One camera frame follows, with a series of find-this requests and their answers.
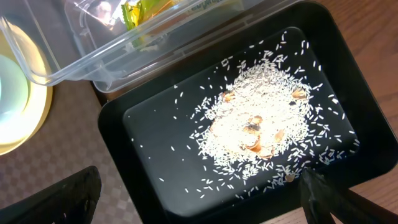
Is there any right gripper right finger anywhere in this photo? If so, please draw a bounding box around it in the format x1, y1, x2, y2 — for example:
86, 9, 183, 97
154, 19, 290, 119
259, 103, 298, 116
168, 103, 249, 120
300, 168, 397, 224

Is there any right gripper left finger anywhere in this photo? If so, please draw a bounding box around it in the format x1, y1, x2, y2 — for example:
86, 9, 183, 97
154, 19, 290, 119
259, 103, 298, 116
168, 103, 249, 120
1, 166, 101, 224

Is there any light blue bowl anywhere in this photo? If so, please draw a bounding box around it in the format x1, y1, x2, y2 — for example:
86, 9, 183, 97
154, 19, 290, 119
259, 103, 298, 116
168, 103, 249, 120
1, 55, 29, 123

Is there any green yellow snack wrapper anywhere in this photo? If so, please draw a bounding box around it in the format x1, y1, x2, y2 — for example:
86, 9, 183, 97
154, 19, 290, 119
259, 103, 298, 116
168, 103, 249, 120
121, 0, 224, 47

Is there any white tissue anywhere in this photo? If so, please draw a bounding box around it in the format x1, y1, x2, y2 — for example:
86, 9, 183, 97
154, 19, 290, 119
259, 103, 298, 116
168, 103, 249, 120
96, 1, 114, 26

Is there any brown serving tray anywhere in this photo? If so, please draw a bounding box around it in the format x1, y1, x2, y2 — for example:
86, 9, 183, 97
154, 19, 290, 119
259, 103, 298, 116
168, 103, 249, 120
1, 81, 141, 223

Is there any yellow plate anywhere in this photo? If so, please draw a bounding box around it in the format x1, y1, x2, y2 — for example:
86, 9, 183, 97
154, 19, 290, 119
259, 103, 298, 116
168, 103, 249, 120
1, 30, 53, 155

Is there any spilled rice food pile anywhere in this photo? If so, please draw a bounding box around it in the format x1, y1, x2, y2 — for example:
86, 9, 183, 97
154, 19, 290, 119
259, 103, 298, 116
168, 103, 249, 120
130, 30, 361, 200

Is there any black tray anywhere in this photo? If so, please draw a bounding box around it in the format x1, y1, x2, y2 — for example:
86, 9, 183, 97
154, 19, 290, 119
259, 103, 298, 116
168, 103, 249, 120
98, 1, 397, 223

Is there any clear plastic bin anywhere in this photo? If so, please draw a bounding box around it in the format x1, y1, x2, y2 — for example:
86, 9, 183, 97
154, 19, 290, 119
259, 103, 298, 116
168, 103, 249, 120
1, 0, 289, 93

